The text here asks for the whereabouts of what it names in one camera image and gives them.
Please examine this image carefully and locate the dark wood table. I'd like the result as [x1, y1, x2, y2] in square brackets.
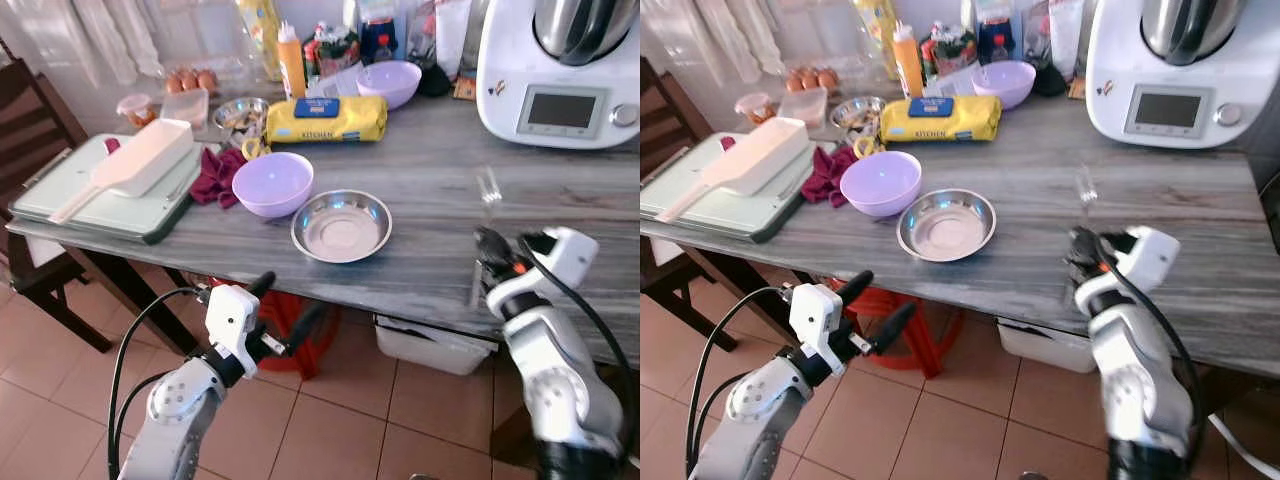
[5, 85, 641, 369]
[640, 85, 1280, 381]

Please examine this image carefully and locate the white storage box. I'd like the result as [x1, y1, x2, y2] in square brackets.
[996, 317, 1097, 375]
[374, 314, 499, 377]

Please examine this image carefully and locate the shallow steel dish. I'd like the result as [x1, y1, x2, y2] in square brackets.
[291, 189, 394, 265]
[896, 188, 999, 264]

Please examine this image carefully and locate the lilac plastic bowl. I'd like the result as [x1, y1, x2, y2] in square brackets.
[356, 60, 424, 110]
[839, 150, 924, 219]
[231, 151, 316, 220]
[971, 59, 1038, 110]

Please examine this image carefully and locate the dark red cloth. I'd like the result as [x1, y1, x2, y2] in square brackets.
[799, 145, 860, 209]
[189, 147, 249, 209]

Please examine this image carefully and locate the yellow kitchen package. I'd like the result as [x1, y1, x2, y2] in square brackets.
[879, 94, 1004, 144]
[264, 95, 390, 145]

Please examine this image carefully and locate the white tray with green rim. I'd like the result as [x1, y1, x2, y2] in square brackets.
[640, 134, 818, 246]
[7, 134, 207, 246]

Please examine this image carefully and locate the white kitchen cooking machine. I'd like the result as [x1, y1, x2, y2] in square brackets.
[475, 0, 641, 152]
[1084, 0, 1261, 152]

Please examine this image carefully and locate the clear plastic container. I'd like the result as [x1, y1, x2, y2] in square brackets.
[159, 88, 210, 128]
[777, 87, 828, 127]

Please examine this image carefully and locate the dark wooden chair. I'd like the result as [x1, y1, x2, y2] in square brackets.
[640, 55, 723, 313]
[0, 38, 113, 353]

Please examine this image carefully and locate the small lidded plastic cup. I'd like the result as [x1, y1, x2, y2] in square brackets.
[116, 93, 157, 129]
[734, 92, 777, 127]

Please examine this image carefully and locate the white bag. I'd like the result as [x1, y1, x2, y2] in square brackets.
[1048, 0, 1087, 73]
[434, 0, 473, 73]

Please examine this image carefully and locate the orange squeeze bottle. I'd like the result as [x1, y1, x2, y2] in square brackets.
[276, 21, 308, 100]
[892, 21, 924, 100]

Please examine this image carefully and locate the green and red food package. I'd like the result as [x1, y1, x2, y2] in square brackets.
[928, 22, 979, 81]
[312, 22, 362, 81]

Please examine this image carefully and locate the white curtain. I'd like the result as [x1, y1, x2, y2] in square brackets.
[15, 0, 166, 86]
[660, 0, 791, 81]

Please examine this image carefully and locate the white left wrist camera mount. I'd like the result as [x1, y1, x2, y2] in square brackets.
[788, 283, 847, 353]
[205, 284, 263, 353]

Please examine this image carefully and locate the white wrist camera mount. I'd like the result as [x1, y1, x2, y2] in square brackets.
[205, 284, 263, 353]
[1108, 225, 1182, 299]
[788, 283, 847, 353]
[518, 226, 600, 301]

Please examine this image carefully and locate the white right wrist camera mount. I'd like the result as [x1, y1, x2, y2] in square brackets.
[1108, 225, 1182, 299]
[518, 226, 600, 301]

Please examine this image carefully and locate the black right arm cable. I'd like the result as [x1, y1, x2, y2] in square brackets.
[1100, 236, 1208, 431]
[515, 236, 639, 421]

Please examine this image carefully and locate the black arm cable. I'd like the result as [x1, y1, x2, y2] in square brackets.
[106, 286, 213, 476]
[515, 236, 639, 421]
[1100, 236, 1208, 431]
[684, 286, 796, 476]

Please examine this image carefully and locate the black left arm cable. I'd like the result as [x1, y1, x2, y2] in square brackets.
[106, 286, 213, 476]
[684, 286, 796, 476]

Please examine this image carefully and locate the white floor cable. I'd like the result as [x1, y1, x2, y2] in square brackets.
[1208, 412, 1280, 453]

